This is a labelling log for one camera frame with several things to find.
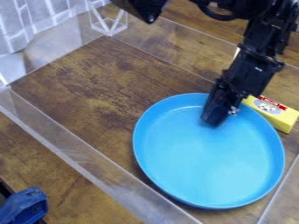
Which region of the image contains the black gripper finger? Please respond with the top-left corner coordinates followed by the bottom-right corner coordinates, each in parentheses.
top-left (200, 86), bottom-right (243, 127)

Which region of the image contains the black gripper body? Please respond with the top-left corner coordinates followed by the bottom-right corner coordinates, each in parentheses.
top-left (216, 44), bottom-right (284, 100)

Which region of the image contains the blue round plastic tray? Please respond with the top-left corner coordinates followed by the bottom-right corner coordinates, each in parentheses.
top-left (133, 93), bottom-right (285, 209)

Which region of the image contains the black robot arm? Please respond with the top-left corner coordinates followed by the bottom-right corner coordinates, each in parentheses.
top-left (188, 0), bottom-right (299, 127)

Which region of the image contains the yellow brick with label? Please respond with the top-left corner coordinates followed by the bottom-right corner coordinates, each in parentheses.
top-left (243, 95), bottom-right (299, 134)

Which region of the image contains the grey checkered cloth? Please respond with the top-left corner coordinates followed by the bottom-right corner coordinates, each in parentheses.
top-left (0, 0), bottom-right (109, 58)

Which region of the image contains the clear acrylic enclosure wall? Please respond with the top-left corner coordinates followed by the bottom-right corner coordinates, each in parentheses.
top-left (0, 0), bottom-right (299, 224)

